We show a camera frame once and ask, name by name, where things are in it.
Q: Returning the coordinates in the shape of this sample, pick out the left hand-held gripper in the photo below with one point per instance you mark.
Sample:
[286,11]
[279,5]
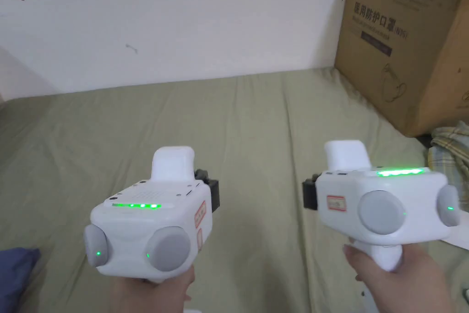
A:
[146,225]

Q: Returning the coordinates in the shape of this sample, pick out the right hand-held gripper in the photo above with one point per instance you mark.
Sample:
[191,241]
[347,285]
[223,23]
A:
[381,199]

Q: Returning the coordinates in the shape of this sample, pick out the person's left hand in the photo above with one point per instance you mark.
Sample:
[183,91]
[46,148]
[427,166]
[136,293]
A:
[154,296]

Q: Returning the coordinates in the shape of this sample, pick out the person's right hand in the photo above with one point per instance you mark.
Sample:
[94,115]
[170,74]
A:
[399,283]

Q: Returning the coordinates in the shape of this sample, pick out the plaid green cloth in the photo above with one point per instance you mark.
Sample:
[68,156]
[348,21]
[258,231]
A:
[451,151]

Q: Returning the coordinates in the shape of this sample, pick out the white paper sheet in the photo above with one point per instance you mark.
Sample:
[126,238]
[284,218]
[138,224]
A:
[460,239]

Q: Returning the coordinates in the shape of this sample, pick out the bed with pale green sheet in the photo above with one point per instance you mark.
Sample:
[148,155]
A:
[234,137]

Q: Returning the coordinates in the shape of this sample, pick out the dark blue garment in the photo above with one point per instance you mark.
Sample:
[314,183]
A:
[16,272]

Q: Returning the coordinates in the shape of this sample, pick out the brown cardboard carton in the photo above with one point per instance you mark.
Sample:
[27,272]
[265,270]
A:
[406,41]

